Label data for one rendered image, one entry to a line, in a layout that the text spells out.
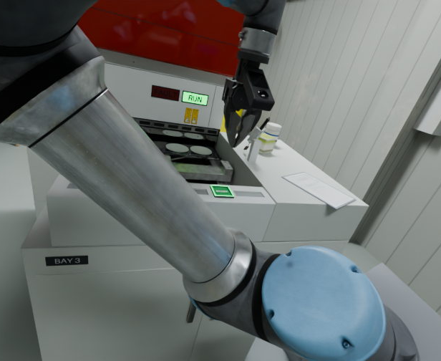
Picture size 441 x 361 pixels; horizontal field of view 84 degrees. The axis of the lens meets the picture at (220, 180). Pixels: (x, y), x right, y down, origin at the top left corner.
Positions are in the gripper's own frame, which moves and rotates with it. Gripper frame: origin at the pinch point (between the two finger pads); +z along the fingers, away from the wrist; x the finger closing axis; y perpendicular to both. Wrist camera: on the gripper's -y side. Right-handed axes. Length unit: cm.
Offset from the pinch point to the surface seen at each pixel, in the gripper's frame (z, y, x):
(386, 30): -71, 159, -185
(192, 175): 23.6, 27.8, 2.2
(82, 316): 55, -4, 34
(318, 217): 19.1, -3.9, -31.6
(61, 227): 22.9, -4.0, 37.5
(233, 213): 18.3, -4.0, -3.0
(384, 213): 72, 74, -186
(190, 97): 1, 58, 2
